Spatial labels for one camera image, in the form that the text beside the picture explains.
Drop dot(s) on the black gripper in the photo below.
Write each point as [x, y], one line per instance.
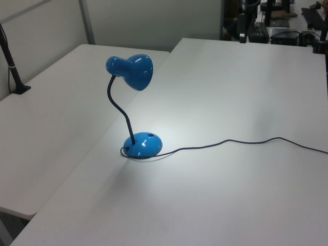
[249, 10]

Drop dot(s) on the blue gooseneck desk lamp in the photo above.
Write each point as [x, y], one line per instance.
[139, 69]

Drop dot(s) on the black electronics box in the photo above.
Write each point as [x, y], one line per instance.
[284, 37]

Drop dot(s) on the black upright stand post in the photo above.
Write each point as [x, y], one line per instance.
[269, 12]

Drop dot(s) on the grey partition frame post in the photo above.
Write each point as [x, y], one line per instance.
[87, 23]

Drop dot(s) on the black camera stand pole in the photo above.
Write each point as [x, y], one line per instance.
[13, 70]

